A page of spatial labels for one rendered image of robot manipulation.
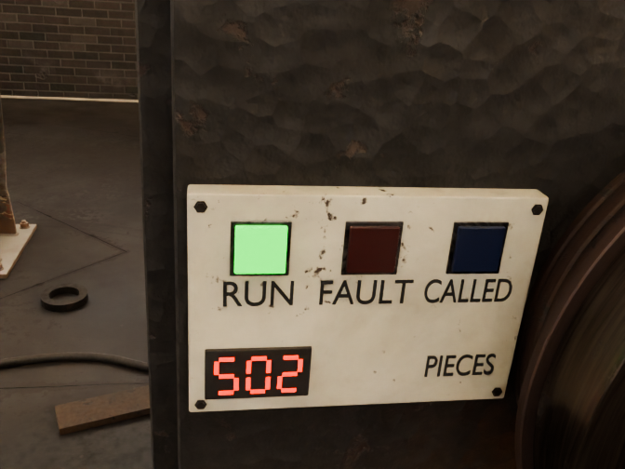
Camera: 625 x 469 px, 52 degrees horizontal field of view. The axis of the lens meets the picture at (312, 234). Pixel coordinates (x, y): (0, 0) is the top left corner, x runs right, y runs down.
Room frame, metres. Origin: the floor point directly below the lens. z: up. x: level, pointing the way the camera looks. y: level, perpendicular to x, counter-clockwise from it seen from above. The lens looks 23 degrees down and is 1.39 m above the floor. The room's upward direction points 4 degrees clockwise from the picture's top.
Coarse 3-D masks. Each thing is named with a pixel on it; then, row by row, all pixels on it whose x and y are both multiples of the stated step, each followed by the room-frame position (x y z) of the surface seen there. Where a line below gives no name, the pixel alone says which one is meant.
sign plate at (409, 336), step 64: (192, 192) 0.40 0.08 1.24; (256, 192) 0.41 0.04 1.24; (320, 192) 0.42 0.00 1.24; (384, 192) 0.43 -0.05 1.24; (448, 192) 0.44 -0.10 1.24; (512, 192) 0.45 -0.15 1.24; (192, 256) 0.40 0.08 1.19; (320, 256) 0.42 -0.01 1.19; (448, 256) 0.43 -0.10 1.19; (512, 256) 0.44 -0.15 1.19; (192, 320) 0.40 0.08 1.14; (256, 320) 0.41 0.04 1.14; (320, 320) 0.42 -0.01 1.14; (384, 320) 0.43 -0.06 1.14; (448, 320) 0.44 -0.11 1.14; (512, 320) 0.45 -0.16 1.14; (192, 384) 0.40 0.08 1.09; (256, 384) 0.41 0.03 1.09; (320, 384) 0.42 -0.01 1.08; (384, 384) 0.43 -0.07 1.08; (448, 384) 0.44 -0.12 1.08
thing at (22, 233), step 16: (0, 96) 2.91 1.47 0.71; (0, 112) 2.89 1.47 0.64; (0, 128) 2.89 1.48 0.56; (0, 144) 2.89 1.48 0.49; (0, 160) 2.88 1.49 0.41; (0, 176) 2.87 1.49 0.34; (0, 192) 2.88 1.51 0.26; (0, 208) 2.88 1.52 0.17; (0, 224) 2.88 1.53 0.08; (16, 224) 3.02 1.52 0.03; (32, 224) 3.03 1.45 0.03; (0, 240) 2.82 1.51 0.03; (16, 240) 2.83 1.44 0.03; (0, 256) 2.65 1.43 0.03; (16, 256) 2.67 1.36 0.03; (0, 272) 2.50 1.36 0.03
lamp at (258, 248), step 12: (240, 228) 0.40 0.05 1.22; (252, 228) 0.40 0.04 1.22; (264, 228) 0.40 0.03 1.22; (276, 228) 0.41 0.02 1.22; (240, 240) 0.40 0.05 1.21; (252, 240) 0.40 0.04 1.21; (264, 240) 0.40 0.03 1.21; (276, 240) 0.41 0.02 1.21; (240, 252) 0.40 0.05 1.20; (252, 252) 0.40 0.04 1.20; (264, 252) 0.40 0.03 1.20; (276, 252) 0.41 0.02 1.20; (240, 264) 0.40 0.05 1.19; (252, 264) 0.40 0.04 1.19; (264, 264) 0.40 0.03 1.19; (276, 264) 0.41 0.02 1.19
